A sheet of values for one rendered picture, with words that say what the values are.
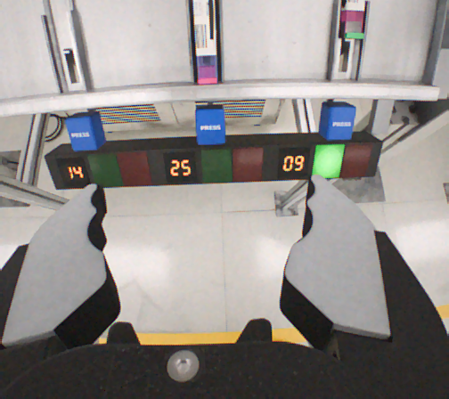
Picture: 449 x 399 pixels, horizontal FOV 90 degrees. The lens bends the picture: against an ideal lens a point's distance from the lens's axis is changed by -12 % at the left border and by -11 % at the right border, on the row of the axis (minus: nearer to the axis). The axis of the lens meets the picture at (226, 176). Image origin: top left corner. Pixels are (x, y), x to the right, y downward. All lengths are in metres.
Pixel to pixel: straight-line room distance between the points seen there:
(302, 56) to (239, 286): 0.78
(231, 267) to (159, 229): 0.28
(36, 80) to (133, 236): 0.75
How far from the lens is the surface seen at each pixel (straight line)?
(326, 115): 0.23
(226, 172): 0.25
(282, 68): 0.22
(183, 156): 0.24
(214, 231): 0.89
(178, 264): 0.91
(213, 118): 0.21
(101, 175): 0.28
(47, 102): 0.23
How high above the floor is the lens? 0.89
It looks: 74 degrees down
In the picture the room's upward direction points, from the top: straight up
